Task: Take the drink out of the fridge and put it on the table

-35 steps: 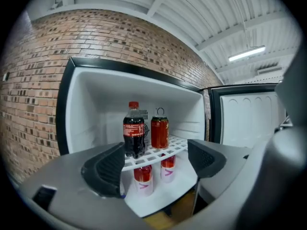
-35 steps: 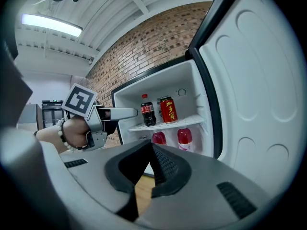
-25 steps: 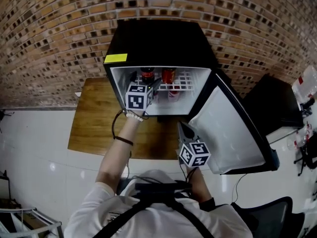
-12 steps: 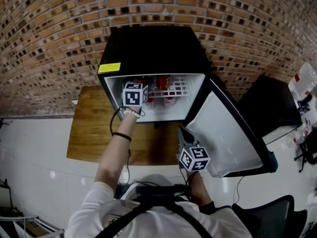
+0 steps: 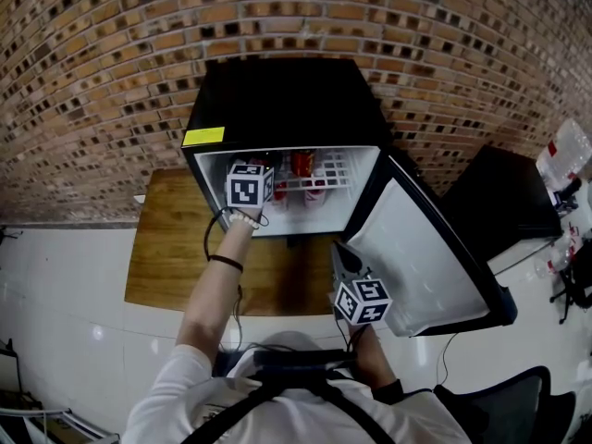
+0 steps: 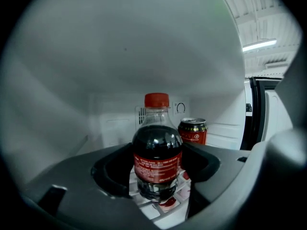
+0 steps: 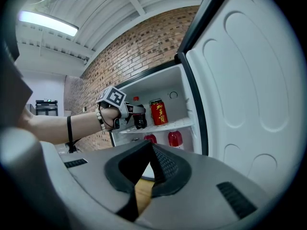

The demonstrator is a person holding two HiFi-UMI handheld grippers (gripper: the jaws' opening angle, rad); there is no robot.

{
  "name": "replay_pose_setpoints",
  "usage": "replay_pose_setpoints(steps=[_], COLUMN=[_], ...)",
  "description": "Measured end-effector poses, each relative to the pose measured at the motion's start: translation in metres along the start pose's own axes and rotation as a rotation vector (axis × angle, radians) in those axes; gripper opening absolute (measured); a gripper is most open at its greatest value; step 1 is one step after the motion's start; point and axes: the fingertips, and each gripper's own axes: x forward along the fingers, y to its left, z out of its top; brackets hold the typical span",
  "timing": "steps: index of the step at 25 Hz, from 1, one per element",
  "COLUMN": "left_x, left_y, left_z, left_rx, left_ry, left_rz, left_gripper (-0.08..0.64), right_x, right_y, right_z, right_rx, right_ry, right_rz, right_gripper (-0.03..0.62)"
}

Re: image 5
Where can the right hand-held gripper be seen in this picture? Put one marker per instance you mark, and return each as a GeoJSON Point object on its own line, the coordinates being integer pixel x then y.
{"type": "Point", "coordinates": [363, 301]}

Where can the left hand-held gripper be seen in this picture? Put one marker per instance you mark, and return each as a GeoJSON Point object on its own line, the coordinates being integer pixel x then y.
{"type": "Point", "coordinates": [242, 192]}

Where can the red drink can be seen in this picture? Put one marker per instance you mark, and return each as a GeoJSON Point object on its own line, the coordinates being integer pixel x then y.
{"type": "Point", "coordinates": [303, 162]}
{"type": "Point", "coordinates": [314, 196]}
{"type": "Point", "coordinates": [280, 193]}

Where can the black mini fridge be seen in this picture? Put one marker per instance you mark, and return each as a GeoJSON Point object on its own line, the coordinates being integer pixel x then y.
{"type": "Point", "coordinates": [287, 104]}

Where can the person's left forearm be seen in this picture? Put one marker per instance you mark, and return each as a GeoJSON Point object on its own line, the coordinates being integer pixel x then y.
{"type": "Point", "coordinates": [217, 294]}

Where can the person's right forearm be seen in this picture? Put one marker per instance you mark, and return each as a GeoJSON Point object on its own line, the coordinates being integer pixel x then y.
{"type": "Point", "coordinates": [374, 359]}

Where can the yellow sticker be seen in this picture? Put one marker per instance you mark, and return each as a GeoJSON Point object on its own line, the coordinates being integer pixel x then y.
{"type": "Point", "coordinates": [203, 136]}

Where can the black wrist band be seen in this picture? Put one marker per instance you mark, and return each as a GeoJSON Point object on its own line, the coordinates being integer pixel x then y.
{"type": "Point", "coordinates": [226, 262]}

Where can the wooden table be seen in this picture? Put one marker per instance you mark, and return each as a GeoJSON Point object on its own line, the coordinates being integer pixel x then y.
{"type": "Point", "coordinates": [176, 248]}

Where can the black chest harness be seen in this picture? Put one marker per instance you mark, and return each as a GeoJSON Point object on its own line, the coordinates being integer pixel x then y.
{"type": "Point", "coordinates": [300, 366]}

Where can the person's white shirt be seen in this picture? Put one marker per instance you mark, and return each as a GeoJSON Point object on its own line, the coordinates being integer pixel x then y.
{"type": "Point", "coordinates": [314, 414]}

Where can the black cabinet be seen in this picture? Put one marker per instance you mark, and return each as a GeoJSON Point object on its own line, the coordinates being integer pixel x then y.
{"type": "Point", "coordinates": [504, 201]}

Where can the black office chair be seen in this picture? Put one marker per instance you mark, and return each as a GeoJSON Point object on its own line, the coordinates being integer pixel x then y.
{"type": "Point", "coordinates": [509, 410]}

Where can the clear plastic bottle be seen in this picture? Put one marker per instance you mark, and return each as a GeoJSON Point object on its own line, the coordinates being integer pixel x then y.
{"type": "Point", "coordinates": [552, 259]}

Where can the metal rack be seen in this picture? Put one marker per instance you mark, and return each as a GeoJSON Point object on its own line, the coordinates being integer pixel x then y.
{"type": "Point", "coordinates": [32, 423]}

